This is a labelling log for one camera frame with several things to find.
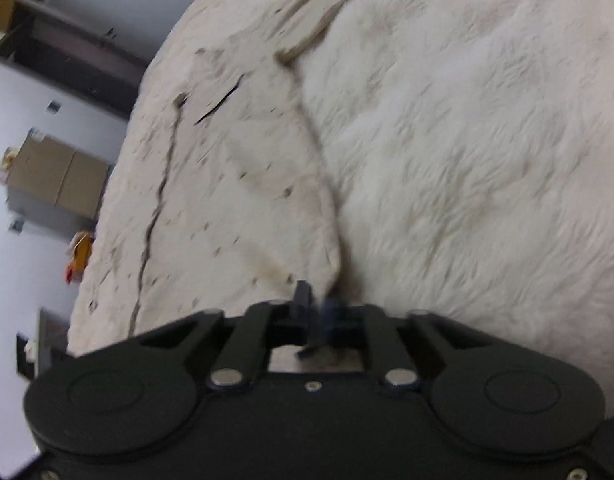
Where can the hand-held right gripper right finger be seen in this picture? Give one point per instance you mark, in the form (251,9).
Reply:
(338,316)

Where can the orange bag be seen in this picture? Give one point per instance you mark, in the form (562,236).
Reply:
(81,255)

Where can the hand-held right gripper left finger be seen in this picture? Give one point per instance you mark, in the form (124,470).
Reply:
(305,310)

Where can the cardboard box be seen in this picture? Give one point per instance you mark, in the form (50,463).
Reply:
(57,175)

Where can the beige garment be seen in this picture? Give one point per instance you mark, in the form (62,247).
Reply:
(247,180)

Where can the dark doorway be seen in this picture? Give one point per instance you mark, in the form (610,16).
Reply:
(82,55)

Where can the white fluffy blanket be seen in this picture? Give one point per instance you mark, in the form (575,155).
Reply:
(477,160)

